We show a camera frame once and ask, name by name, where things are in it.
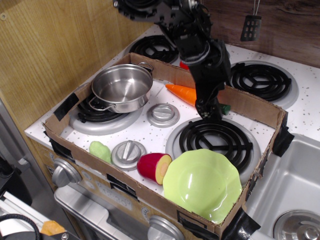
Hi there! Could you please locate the stainless steel pot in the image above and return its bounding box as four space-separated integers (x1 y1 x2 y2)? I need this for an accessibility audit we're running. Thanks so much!
88 62 154 114

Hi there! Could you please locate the light green toy vegetable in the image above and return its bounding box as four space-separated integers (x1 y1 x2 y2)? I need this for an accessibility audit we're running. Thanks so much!
89 141 111 164

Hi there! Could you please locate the red white toy radish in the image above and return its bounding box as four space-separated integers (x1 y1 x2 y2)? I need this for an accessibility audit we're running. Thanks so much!
179 61 190 71

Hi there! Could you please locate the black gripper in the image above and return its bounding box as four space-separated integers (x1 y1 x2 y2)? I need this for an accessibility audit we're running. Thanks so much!
186 38 231 121

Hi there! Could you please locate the front right black burner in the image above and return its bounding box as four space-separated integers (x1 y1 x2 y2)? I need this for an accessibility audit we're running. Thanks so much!
165 118 261 186

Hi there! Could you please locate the front left black burner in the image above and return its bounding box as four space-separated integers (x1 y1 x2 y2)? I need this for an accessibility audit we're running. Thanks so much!
69 94 143 136

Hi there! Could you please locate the hanging metal spatula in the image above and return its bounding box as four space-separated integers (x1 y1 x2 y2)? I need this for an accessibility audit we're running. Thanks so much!
240 0 262 42

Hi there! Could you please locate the metal sink drain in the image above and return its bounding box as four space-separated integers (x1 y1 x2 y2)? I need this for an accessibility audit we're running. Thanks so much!
272 210 320 240

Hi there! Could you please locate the black cable loop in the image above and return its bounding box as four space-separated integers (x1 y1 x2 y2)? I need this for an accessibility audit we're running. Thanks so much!
0 213 42 240

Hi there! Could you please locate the grey oven knob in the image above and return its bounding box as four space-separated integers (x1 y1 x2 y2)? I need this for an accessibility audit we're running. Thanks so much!
147 215 185 240
52 158 82 188

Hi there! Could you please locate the grey centre stove knob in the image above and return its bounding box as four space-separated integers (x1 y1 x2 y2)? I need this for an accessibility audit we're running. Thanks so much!
147 103 180 128

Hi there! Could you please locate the right grey oven knob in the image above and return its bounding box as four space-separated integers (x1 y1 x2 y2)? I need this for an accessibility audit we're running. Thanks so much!
147 215 185 240

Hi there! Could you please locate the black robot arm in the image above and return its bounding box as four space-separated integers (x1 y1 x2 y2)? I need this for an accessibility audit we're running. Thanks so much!
113 0 231 121

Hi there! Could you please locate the black burner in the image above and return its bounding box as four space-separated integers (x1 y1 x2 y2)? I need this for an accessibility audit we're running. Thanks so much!
69 94 143 136
165 118 261 186
125 35 179 64
226 60 299 109

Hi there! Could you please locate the red toy fruit half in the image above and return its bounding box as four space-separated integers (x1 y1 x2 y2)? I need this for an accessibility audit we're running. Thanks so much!
136 152 172 185

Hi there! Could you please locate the grey front stove knob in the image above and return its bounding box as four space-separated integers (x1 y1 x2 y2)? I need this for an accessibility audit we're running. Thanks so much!
111 140 147 171

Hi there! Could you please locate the back left black burner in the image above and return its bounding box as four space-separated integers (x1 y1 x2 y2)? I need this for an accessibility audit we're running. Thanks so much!
125 35 179 64

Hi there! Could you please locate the left grey oven knob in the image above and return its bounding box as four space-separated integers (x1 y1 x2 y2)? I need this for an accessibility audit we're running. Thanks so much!
52 158 82 188

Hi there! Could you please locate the orange toy carrot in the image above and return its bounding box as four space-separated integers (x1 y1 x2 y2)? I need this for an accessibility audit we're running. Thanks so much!
165 84 231 116

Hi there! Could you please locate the grey sink basin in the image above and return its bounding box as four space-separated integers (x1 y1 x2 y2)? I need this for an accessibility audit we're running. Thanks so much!
246 134 320 240

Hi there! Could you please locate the back right black burner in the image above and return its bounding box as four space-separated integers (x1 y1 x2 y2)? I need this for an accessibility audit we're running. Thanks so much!
226 60 299 109

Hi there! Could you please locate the grey stove knob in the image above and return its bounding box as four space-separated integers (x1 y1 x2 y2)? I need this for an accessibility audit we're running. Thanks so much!
111 140 147 171
147 103 180 128

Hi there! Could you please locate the orange cloth piece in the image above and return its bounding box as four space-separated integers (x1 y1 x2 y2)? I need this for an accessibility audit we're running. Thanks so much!
40 220 66 236

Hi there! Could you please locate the silver oven door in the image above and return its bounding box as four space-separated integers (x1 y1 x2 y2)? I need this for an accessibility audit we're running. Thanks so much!
54 186 148 240

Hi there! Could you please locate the light green plastic plate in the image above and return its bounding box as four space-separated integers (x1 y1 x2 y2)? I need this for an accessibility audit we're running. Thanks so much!
162 149 242 224

